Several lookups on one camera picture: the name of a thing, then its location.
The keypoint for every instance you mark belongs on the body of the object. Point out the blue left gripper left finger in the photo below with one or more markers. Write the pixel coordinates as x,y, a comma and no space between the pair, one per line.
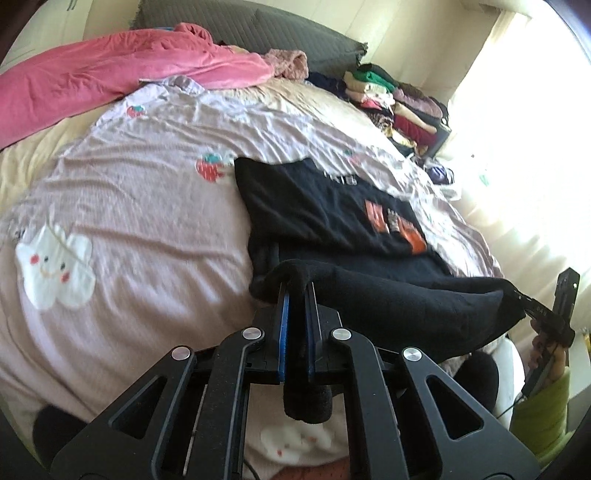
282,312

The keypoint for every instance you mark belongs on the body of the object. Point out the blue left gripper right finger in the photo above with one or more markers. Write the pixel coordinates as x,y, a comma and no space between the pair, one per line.
314,331

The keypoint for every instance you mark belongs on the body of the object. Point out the black orange knit sweater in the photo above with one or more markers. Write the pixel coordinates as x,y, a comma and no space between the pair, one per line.
366,255

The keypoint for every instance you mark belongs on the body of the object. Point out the green right sleeve forearm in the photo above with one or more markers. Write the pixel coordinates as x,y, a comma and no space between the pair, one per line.
540,422

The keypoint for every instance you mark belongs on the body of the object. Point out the white bag with clothes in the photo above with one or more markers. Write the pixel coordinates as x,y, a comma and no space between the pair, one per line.
440,175

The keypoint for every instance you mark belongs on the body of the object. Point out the stack of folded clothes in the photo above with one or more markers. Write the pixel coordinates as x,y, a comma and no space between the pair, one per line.
413,121

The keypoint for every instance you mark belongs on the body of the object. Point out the right hand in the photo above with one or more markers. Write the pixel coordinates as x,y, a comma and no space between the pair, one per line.
541,344

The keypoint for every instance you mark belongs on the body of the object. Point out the lilac strawberry bed sheet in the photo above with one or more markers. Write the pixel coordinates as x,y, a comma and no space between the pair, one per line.
132,238

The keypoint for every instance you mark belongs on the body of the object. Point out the dark navy garment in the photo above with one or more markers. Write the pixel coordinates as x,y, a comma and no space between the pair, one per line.
334,86

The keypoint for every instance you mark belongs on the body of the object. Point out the dusty pink fluffy garment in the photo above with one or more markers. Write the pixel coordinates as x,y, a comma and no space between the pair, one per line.
288,64

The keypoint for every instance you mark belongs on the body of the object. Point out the grey quilted headboard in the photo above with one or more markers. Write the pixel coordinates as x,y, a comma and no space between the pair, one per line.
258,28

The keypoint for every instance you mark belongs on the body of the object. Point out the pink blanket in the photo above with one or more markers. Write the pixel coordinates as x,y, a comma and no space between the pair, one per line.
75,78

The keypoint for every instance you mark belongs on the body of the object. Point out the cream wardrobe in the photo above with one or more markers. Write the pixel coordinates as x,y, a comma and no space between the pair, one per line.
55,23

